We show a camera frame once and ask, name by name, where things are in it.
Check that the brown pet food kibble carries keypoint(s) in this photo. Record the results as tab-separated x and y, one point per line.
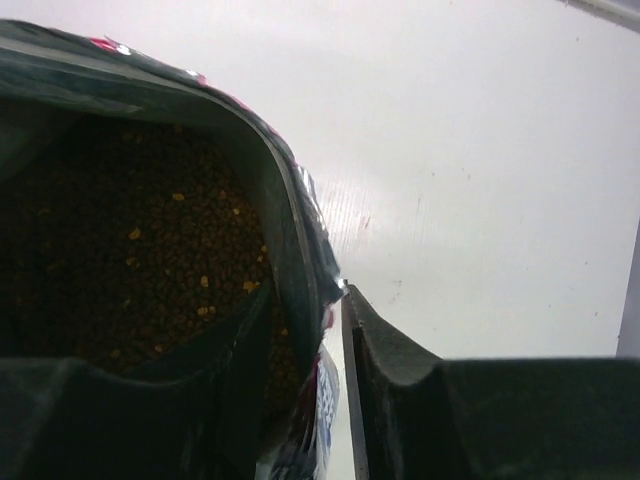
129	245

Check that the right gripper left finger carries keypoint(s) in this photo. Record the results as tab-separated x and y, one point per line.
194	413

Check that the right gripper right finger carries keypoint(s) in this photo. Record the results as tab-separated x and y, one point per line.
414	415

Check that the pet food bag pink white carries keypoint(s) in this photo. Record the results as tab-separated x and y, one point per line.
51	80

